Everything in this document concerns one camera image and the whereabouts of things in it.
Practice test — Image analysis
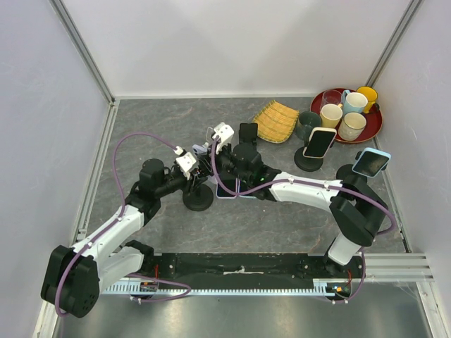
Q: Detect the clear glass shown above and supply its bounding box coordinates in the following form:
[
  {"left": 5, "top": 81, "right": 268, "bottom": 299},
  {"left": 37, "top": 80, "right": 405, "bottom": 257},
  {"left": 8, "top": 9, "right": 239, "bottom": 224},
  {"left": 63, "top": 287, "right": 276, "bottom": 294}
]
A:
[{"left": 320, "top": 89, "right": 342, "bottom": 108}]

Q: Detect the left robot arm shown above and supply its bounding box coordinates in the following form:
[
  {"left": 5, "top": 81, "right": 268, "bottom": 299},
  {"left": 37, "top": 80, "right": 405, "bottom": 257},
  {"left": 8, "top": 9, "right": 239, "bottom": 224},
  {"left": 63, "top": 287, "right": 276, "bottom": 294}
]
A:
[{"left": 41, "top": 158, "right": 208, "bottom": 318}]

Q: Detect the light blue mug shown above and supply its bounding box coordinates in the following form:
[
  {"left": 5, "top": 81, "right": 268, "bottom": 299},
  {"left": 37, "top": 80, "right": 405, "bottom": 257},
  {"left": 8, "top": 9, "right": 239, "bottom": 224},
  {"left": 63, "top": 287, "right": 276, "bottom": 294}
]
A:
[{"left": 342, "top": 89, "right": 368, "bottom": 115}]

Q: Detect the purple phone from pole stand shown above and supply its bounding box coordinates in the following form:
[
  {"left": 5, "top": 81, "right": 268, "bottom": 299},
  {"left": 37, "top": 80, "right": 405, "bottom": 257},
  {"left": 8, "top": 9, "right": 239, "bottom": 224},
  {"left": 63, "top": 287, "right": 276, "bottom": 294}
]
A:
[{"left": 192, "top": 144, "right": 208, "bottom": 157}]

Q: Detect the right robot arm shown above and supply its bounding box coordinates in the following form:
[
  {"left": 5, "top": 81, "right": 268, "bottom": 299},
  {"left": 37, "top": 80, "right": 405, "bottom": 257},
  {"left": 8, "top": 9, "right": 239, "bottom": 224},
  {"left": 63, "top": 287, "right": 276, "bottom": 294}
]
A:
[{"left": 210, "top": 139, "right": 396, "bottom": 277}]

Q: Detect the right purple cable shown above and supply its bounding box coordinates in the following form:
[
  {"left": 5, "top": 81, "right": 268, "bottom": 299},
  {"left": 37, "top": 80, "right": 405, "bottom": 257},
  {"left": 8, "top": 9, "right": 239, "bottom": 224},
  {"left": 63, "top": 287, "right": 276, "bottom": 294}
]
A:
[{"left": 210, "top": 137, "right": 397, "bottom": 306}]

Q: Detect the red round tray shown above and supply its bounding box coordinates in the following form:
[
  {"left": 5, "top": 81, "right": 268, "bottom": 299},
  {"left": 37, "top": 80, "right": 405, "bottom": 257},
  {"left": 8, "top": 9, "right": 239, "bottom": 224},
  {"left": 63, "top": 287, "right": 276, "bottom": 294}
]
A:
[{"left": 310, "top": 92, "right": 383, "bottom": 144}]

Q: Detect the yellow mug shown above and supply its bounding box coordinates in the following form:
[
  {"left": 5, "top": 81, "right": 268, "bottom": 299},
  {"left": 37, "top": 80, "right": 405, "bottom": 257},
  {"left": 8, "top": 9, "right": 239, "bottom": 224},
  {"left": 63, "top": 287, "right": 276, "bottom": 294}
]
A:
[{"left": 357, "top": 86, "right": 378, "bottom": 113}]

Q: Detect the black pole stand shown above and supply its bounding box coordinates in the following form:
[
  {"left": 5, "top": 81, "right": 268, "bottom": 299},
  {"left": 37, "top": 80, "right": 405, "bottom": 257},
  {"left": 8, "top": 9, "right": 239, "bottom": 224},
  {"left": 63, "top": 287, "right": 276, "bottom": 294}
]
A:
[
  {"left": 335, "top": 164, "right": 368, "bottom": 183},
  {"left": 294, "top": 146, "right": 326, "bottom": 172},
  {"left": 183, "top": 183, "right": 214, "bottom": 211}
]

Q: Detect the lavender case phone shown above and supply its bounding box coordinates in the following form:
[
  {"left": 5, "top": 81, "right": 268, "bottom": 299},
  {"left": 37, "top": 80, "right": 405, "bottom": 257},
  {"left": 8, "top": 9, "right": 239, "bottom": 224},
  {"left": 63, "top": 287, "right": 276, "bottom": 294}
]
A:
[{"left": 216, "top": 178, "right": 237, "bottom": 200}]

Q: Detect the dark green mug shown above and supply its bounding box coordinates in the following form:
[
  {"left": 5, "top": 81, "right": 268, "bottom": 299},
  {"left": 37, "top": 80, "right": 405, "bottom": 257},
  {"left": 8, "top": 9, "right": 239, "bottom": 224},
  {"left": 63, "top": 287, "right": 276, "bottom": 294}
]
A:
[{"left": 295, "top": 111, "right": 322, "bottom": 142}]

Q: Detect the blue phone on right stand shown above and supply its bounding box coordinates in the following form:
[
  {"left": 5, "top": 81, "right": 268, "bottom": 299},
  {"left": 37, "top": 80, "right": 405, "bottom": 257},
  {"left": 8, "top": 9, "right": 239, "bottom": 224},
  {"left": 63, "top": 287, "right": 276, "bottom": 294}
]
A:
[{"left": 352, "top": 147, "right": 391, "bottom": 177}]

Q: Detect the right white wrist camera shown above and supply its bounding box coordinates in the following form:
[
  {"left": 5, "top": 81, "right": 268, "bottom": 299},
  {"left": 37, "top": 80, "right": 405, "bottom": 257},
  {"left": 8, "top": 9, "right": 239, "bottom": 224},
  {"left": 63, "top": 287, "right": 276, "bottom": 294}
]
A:
[{"left": 211, "top": 122, "right": 235, "bottom": 155}]

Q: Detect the white folding phone stand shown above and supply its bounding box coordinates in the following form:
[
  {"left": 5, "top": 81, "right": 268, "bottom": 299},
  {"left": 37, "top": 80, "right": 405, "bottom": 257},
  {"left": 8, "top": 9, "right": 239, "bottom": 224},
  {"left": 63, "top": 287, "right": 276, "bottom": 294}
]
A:
[{"left": 206, "top": 127, "right": 215, "bottom": 142}]

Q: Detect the pale yellow cup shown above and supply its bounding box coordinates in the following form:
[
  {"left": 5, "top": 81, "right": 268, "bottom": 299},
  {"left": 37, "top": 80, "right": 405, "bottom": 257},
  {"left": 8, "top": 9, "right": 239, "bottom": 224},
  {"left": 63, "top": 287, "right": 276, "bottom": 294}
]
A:
[{"left": 320, "top": 104, "right": 343, "bottom": 128}]

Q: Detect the yellow bamboo tray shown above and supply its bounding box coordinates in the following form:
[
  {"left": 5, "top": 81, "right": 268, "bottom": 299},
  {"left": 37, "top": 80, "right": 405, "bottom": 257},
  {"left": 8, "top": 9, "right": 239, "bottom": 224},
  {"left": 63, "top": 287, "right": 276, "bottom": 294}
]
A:
[{"left": 252, "top": 100, "right": 299, "bottom": 144}]

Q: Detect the grey cable duct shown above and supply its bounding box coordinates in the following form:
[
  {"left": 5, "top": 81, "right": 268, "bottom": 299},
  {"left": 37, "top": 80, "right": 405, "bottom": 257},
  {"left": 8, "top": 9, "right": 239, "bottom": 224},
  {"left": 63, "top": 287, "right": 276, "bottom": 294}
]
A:
[{"left": 102, "top": 278, "right": 335, "bottom": 297}]

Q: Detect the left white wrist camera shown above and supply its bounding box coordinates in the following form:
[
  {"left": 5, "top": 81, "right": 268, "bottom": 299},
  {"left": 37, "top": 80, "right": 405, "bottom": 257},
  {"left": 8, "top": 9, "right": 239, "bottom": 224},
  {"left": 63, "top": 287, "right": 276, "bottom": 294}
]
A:
[{"left": 174, "top": 146, "right": 197, "bottom": 180}]

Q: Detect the light blue case phone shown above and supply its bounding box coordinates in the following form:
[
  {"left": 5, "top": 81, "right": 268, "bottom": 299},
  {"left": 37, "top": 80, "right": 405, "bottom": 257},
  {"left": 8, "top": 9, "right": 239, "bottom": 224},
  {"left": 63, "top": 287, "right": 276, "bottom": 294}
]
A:
[{"left": 237, "top": 180, "right": 256, "bottom": 199}]

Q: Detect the cream textured cup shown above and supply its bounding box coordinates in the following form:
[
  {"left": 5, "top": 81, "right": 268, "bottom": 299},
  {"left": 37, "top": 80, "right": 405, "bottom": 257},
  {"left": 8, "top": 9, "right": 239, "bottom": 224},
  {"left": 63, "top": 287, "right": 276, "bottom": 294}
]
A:
[{"left": 338, "top": 112, "right": 366, "bottom": 142}]

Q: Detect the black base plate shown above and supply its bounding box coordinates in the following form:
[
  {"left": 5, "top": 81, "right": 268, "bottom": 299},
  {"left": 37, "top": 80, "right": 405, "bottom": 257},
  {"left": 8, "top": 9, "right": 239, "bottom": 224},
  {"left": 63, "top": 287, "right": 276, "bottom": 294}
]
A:
[{"left": 137, "top": 253, "right": 363, "bottom": 290}]

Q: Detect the black folding phone stand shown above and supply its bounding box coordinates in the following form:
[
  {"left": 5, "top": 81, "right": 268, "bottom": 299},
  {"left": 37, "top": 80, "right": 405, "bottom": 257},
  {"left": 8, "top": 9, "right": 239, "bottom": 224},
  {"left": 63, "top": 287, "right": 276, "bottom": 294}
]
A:
[{"left": 239, "top": 123, "right": 258, "bottom": 148}]

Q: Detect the cream case phone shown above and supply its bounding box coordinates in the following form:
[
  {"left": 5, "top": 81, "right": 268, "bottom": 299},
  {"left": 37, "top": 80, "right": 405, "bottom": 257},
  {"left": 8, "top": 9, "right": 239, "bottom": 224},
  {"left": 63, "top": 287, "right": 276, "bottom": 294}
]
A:
[{"left": 302, "top": 127, "right": 337, "bottom": 158}]

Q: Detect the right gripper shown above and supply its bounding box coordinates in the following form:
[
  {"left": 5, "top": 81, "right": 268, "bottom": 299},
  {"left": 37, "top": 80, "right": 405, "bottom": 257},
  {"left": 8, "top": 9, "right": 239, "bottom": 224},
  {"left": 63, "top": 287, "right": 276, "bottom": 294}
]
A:
[{"left": 198, "top": 139, "right": 251, "bottom": 184}]

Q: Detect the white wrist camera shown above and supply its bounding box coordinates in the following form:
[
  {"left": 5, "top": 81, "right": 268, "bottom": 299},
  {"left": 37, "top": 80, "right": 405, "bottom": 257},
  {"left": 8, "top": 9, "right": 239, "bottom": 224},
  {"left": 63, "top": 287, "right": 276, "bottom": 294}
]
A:
[
  {"left": 211, "top": 122, "right": 235, "bottom": 155},
  {"left": 174, "top": 146, "right": 197, "bottom": 180}
]

